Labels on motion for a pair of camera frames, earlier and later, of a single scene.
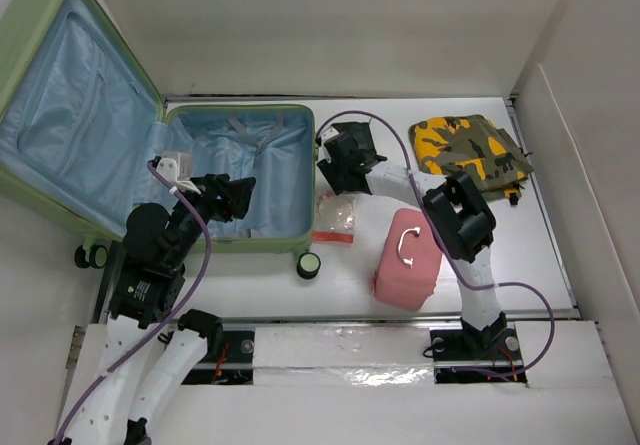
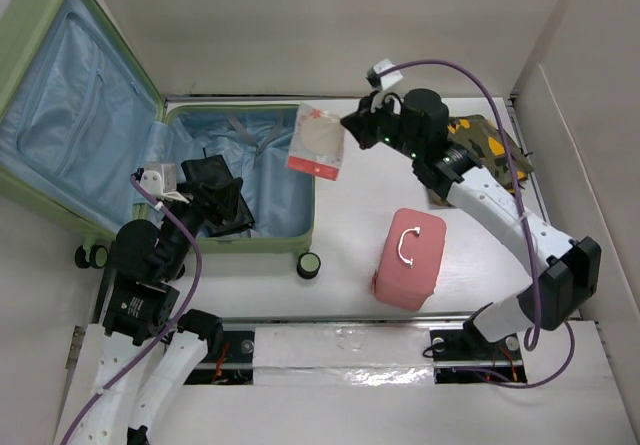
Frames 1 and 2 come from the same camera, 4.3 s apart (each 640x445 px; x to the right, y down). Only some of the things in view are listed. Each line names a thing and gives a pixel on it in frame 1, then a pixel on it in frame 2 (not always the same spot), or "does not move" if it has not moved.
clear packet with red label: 335,218 to 317,143
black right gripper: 329,170 to 361,121
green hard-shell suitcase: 80,126 does not move
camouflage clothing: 469,144 does not move
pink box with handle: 407,267 does not move
